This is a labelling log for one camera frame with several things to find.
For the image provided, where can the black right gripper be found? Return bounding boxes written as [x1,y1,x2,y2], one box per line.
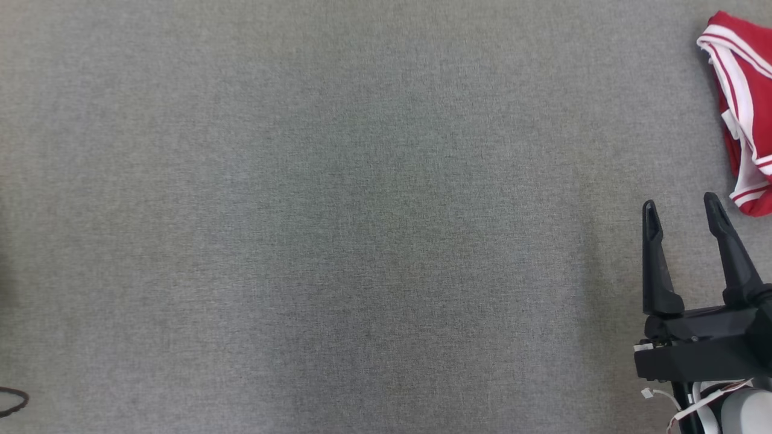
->
[633,192,772,383]

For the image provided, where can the red white numbered jersey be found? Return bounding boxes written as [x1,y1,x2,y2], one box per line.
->
[697,11,772,218]

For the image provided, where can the thin white red wire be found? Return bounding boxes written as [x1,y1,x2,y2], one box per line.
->
[641,379,755,434]

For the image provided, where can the thin black cable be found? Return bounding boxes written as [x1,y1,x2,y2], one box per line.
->
[0,388,30,418]

